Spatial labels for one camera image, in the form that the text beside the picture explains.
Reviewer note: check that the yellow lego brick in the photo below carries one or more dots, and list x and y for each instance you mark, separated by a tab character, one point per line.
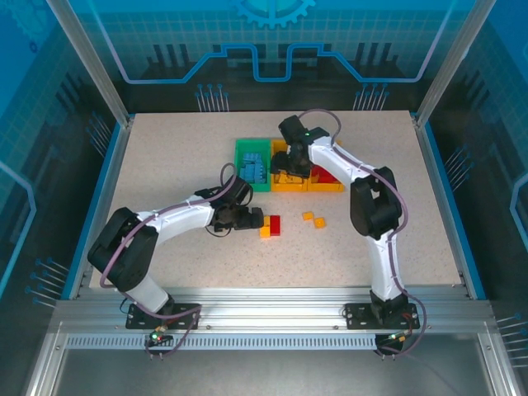
265	231
282	180
298	180
319	222
307	215

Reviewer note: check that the small connector with green light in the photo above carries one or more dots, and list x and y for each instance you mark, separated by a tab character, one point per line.
392	338
156	336

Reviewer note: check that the long red lego brick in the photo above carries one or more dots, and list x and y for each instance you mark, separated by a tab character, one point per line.
275	224
326	175

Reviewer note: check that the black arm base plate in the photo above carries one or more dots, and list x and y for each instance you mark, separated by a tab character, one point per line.
185	319
356	317

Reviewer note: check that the long blue lego brick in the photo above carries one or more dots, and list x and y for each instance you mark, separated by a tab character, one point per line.
251	157
260	167
262	178

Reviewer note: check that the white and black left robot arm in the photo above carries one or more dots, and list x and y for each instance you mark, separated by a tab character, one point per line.
181	216

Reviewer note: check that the green plastic bin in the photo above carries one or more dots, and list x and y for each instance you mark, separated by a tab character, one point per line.
264	188

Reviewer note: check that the yellow plastic bin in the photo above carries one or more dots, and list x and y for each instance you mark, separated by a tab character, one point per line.
330	187
288	189

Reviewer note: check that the aluminium table side rail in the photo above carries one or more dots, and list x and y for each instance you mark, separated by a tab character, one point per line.
438	185
113	165

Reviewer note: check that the aluminium frame post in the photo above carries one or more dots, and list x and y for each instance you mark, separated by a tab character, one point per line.
88	62
446	62

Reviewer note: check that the aluminium mounting rail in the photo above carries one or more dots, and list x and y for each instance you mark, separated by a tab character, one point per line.
268	305

